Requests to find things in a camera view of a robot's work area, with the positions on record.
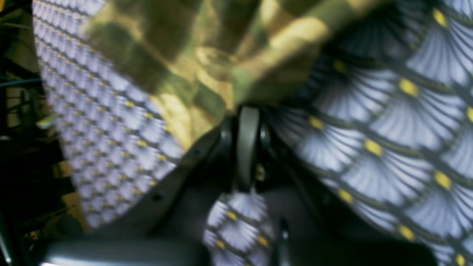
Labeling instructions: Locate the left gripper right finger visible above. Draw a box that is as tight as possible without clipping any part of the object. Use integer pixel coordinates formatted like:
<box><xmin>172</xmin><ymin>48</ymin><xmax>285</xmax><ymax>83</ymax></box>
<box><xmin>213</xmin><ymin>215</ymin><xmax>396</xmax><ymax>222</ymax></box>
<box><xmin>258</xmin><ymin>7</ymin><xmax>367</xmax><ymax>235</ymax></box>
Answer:
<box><xmin>247</xmin><ymin>107</ymin><xmax>436</xmax><ymax>266</ymax></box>

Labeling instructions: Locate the purple fan-pattern table cloth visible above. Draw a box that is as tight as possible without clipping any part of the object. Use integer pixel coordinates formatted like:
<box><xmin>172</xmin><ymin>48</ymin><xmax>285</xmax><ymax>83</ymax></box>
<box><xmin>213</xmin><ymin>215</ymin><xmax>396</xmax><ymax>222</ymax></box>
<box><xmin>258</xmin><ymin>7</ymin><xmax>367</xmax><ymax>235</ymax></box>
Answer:
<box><xmin>32</xmin><ymin>0</ymin><xmax>472</xmax><ymax>266</ymax></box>

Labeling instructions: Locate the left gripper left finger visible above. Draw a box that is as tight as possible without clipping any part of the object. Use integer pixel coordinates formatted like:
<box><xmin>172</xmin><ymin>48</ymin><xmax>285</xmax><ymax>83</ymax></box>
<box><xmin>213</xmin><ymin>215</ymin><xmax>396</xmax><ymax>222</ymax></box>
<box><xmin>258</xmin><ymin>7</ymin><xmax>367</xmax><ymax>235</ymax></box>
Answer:
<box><xmin>42</xmin><ymin>107</ymin><xmax>249</xmax><ymax>266</ymax></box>

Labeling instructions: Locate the camouflage T-shirt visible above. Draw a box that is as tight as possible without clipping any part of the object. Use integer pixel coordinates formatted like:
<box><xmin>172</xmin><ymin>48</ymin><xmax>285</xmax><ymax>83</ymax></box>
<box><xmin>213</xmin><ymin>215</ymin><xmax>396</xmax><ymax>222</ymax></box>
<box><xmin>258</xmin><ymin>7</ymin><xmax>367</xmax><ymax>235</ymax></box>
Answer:
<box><xmin>81</xmin><ymin>0</ymin><xmax>386</xmax><ymax>151</ymax></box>

